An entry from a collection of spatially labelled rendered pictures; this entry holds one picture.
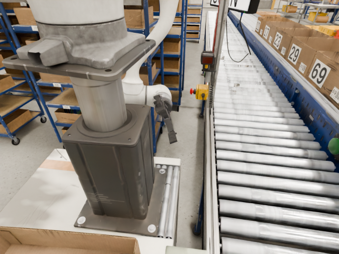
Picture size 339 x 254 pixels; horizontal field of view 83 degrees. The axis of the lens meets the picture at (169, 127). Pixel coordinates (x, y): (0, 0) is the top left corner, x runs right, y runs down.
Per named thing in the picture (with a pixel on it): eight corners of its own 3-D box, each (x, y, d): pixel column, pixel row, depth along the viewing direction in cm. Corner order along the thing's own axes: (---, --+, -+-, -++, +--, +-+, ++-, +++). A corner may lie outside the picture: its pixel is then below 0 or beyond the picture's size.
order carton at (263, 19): (254, 31, 246) (258, 16, 236) (278, 32, 243) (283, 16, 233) (261, 38, 215) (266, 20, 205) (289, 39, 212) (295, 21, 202)
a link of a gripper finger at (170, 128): (160, 113, 82) (160, 114, 84) (167, 136, 79) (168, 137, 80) (168, 110, 82) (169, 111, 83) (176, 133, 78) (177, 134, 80)
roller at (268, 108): (210, 106, 121) (210, 111, 126) (298, 113, 115) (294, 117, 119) (211, 100, 124) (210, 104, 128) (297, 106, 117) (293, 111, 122)
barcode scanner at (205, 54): (199, 75, 95) (201, 53, 90) (199, 70, 106) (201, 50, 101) (212, 76, 95) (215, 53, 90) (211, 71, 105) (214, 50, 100)
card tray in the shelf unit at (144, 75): (97, 84, 148) (94, 72, 142) (112, 70, 172) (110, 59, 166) (148, 87, 143) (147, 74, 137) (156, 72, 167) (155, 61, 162)
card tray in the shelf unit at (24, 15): (18, 24, 130) (11, 7, 125) (48, 18, 155) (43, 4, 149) (73, 26, 125) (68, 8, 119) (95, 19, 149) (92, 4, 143)
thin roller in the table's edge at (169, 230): (174, 166, 80) (165, 236, 57) (178, 166, 79) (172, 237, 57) (174, 169, 81) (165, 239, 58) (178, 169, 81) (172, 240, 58)
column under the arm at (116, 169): (74, 227, 59) (27, 148, 40) (105, 164, 80) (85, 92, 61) (156, 237, 57) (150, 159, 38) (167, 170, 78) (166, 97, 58)
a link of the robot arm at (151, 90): (171, 111, 96) (145, 110, 94) (168, 101, 110) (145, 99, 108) (173, 90, 91) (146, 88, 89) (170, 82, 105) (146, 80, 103)
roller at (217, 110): (210, 112, 123) (211, 105, 120) (296, 119, 117) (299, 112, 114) (210, 116, 119) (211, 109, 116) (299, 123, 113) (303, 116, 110)
